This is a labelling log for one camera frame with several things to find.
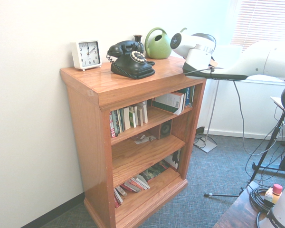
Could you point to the large white cover book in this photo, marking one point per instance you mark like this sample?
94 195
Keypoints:
143 181

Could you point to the thick black tripod stand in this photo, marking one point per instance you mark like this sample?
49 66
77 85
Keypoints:
269 142

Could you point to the thick paperback with pale pages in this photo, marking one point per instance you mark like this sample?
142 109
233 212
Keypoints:
168 103

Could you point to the black glossy vase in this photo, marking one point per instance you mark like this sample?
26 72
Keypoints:
138 39

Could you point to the oak wooden bookshelf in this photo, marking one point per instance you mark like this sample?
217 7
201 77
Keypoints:
85 142

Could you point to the white square analog clock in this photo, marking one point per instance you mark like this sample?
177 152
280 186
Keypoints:
86 55

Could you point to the dark wooden table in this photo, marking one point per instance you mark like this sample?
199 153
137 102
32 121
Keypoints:
237 209

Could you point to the white flat board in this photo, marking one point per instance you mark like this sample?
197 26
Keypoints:
281 104

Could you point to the small wooden speaker box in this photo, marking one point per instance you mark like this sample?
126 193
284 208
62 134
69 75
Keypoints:
165 129

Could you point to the pale grey paperback book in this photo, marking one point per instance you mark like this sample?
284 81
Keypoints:
117 199

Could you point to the green plastic watering can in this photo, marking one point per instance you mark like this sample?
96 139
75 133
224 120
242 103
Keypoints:
158 48

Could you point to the cream paperback book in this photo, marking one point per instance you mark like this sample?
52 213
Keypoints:
126 118

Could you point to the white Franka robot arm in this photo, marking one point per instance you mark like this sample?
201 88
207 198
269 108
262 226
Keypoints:
263 61

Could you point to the dark spine travel guidebook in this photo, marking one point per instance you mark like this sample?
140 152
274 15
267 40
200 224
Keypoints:
187 97

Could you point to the dark green flat book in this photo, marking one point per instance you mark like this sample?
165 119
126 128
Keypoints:
155 172

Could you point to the green and white paperback book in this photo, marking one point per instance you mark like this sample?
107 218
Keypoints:
132 116

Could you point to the upright paperback book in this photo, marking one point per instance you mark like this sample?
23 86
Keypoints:
192 96
183 99

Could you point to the dark spine paperback book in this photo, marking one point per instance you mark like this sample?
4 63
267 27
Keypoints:
121 120
117 122

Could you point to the yellow emergency stop button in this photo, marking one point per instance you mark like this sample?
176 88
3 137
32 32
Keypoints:
274 193

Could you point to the loose printed card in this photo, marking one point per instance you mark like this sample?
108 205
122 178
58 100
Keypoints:
151 137
139 140

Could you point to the thin black tripod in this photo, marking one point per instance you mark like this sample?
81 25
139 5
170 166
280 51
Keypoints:
224 195

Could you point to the grey floor stand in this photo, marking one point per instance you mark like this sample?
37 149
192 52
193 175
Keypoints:
205 145

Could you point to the white window blinds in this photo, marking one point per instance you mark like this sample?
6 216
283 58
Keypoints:
263 21

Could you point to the black and white cover book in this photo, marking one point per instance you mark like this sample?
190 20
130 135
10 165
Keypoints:
173 160

